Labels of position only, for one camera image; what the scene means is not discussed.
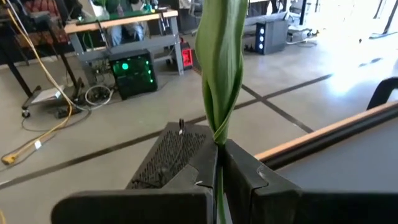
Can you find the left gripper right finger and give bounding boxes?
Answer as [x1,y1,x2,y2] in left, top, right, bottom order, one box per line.
[223,139,398,224]

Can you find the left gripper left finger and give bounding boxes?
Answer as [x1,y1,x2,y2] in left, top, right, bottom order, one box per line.
[51,141,218,224]

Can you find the black artificial tulip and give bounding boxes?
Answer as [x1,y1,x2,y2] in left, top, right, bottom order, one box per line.
[195,0,249,224]

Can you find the black power strip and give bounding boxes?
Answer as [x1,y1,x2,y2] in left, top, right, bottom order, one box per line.
[55,105,82,119]

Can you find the green-lit black computer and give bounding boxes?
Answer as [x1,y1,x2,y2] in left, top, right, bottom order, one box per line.
[108,49,159,101]

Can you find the red glowing device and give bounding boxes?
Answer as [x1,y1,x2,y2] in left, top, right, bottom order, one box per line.
[180,39,195,71]

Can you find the grey flat plate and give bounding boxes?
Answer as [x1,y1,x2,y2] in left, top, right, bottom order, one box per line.
[30,85,65,105]

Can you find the grey computer white lights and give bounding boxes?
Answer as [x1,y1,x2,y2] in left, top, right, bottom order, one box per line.
[254,20,289,56]

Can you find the person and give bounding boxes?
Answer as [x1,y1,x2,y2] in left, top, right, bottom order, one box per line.
[90,0,150,47]

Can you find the wood-topped grey workbench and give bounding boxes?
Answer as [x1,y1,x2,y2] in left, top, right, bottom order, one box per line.
[63,9,185,85]

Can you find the black rolling stand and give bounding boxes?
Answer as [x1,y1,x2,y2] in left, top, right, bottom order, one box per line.
[0,18,85,119]

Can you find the black metal table frame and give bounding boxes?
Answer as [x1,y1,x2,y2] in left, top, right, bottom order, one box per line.
[264,107,398,170]

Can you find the white coiled cable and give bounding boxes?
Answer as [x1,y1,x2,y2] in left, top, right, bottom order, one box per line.
[84,84,114,107]

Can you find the yellow power cable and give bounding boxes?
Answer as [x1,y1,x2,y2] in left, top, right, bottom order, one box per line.
[0,0,74,224]

